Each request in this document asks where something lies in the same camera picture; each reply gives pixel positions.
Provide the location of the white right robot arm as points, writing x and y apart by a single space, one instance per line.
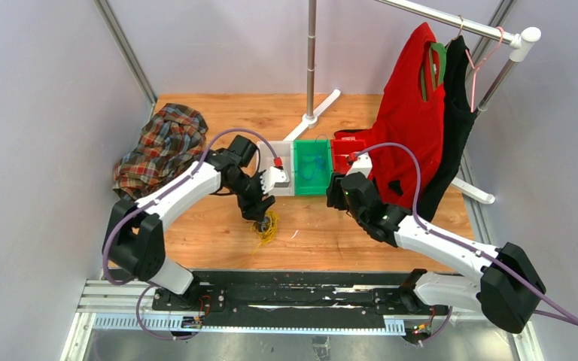
499 282

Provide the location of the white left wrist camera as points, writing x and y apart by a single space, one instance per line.
276 182

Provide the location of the green hanger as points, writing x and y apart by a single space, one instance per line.
433 69

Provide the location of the silver clothes rack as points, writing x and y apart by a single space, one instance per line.
521 43

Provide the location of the white plastic bin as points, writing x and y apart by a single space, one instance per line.
283 149

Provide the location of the plaid shirt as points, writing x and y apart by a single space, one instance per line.
168 144

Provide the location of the green plastic bin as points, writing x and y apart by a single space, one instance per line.
313 166

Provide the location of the pink hanger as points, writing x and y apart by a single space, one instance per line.
477 67

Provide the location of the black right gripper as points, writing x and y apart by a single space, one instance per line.
335 192

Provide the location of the black garment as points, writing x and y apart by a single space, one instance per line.
458 123

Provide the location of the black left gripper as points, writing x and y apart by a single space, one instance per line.
255 208

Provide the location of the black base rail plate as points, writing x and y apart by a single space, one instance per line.
300 300

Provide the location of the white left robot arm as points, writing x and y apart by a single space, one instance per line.
134 240

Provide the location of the red plastic bin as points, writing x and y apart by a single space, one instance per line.
341 149

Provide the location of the red sweater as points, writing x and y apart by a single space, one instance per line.
409 130

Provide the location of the aluminium frame rail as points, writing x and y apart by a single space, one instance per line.
117 323

